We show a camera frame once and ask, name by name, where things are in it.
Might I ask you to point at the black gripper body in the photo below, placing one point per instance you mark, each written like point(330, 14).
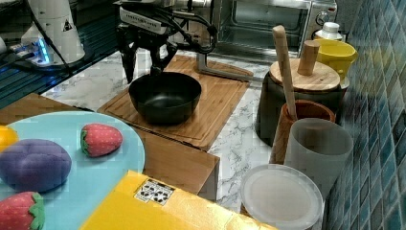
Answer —
point(145, 24)

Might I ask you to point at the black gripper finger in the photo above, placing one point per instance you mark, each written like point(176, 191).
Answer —
point(128, 55)
point(158, 63)

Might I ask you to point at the black bowl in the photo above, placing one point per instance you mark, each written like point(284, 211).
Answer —
point(170, 98)

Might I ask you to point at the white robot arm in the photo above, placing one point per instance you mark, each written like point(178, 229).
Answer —
point(53, 35)

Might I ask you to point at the bamboo cutting board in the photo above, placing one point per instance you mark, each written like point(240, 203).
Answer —
point(218, 100)

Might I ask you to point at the plush strawberry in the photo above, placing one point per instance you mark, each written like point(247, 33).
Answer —
point(23, 211)
point(98, 139)

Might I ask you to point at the stainless steel toaster oven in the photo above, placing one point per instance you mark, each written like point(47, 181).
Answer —
point(244, 27)

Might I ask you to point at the wooden pestle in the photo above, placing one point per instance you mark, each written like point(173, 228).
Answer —
point(285, 70)

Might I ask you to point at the light blue plate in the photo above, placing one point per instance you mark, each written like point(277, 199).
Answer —
point(91, 178)

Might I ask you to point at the yellow cereal box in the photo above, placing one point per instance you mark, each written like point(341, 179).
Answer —
point(139, 202)

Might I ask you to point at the yellow lemon toy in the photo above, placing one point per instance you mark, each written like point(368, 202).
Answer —
point(8, 136)

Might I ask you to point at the purple plush fruit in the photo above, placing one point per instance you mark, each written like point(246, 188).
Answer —
point(35, 165)

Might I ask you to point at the black canister wooden lid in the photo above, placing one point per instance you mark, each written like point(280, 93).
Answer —
point(322, 86)

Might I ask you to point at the brown wooden mortar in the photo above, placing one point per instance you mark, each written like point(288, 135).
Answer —
point(304, 109)

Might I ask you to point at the white capped spice bottle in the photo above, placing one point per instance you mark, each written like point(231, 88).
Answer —
point(330, 30)

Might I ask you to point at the frosted plastic cup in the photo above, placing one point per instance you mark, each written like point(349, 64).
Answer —
point(318, 148)

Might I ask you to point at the yellow mug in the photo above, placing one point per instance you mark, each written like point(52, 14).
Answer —
point(337, 54)

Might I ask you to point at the metal stand bracket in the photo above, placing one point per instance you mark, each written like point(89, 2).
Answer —
point(232, 74)

